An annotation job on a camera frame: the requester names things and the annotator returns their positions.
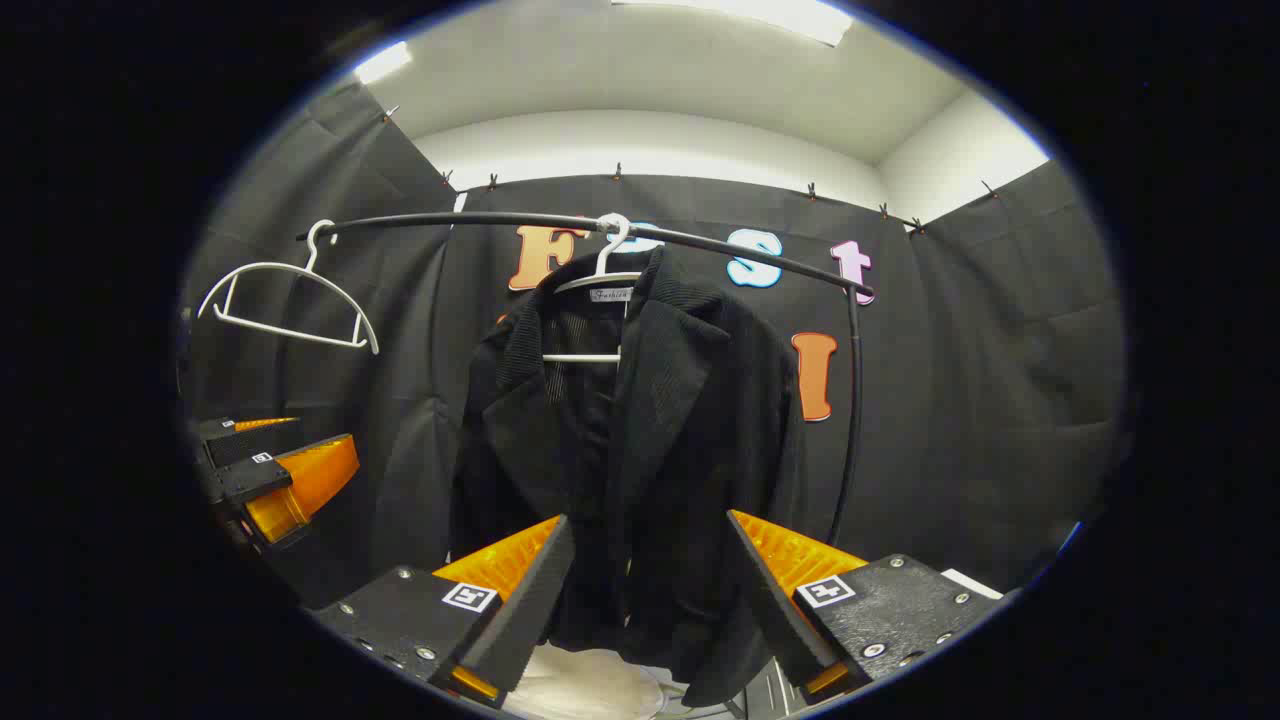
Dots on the black backdrop cloth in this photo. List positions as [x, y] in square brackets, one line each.
[980, 400]

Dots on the black clothes rack rail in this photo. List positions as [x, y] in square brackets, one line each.
[760, 258]

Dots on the grey ribbed panel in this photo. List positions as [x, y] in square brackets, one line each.
[772, 695]

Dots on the long ceiling light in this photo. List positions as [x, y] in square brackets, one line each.
[780, 15]

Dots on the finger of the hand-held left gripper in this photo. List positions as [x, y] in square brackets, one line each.
[250, 470]
[220, 430]

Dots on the row of small backdrop clips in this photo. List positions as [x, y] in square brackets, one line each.
[617, 170]

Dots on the black ribbed jacket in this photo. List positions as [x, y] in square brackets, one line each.
[690, 420]

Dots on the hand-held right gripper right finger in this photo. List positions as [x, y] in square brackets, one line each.
[775, 610]

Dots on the small ceiling light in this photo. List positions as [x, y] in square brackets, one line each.
[382, 62]

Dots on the white clothes hanger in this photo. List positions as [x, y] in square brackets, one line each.
[580, 357]
[290, 331]

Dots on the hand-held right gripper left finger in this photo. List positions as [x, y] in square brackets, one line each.
[530, 610]

